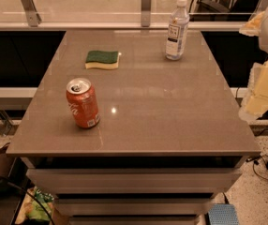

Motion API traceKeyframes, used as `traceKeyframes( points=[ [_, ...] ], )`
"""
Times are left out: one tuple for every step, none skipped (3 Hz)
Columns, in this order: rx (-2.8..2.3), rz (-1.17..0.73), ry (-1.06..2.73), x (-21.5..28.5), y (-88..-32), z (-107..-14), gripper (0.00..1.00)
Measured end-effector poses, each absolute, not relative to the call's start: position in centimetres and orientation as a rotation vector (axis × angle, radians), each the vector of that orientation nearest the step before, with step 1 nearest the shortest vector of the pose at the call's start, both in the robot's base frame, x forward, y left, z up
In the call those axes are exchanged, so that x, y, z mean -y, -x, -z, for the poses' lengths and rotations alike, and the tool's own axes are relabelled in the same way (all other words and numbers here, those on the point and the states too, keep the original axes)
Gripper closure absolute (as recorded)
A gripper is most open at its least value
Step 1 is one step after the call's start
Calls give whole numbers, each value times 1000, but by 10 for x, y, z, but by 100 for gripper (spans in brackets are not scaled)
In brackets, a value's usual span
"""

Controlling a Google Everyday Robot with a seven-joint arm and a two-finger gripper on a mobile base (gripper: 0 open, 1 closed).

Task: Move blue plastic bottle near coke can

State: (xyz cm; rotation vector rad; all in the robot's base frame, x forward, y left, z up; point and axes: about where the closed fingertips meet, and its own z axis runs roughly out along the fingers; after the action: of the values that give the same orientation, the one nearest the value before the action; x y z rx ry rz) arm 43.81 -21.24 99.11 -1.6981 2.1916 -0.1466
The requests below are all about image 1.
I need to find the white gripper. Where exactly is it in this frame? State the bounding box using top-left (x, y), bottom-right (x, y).
top-left (238, 7), bottom-right (268, 121)

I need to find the clear plastic water bottle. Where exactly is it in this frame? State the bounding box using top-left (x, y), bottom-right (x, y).
top-left (165, 0), bottom-right (189, 60)

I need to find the red coke can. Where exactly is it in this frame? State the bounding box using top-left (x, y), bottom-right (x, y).
top-left (66, 78), bottom-right (100, 128)

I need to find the grey drawer cabinet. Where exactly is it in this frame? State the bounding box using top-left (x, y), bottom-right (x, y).
top-left (7, 30), bottom-right (260, 225)

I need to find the green yellow sponge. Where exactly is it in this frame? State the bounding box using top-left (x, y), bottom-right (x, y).
top-left (85, 51), bottom-right (120, 69)

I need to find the blue perforated box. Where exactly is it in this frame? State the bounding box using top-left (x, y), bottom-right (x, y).
top-left (207, 204), bottom-right (239, 225)

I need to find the green snack bag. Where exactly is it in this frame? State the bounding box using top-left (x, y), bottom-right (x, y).
top-left (14, 187), bottom-right (54, 225)

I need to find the middle metal railing bracket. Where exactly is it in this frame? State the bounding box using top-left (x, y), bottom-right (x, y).
top-left (141, 0), bottom-right (152, 27)

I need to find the left metal railing bracket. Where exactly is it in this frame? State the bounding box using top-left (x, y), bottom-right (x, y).
top-left (21, 0), bottom-right (41, 27)

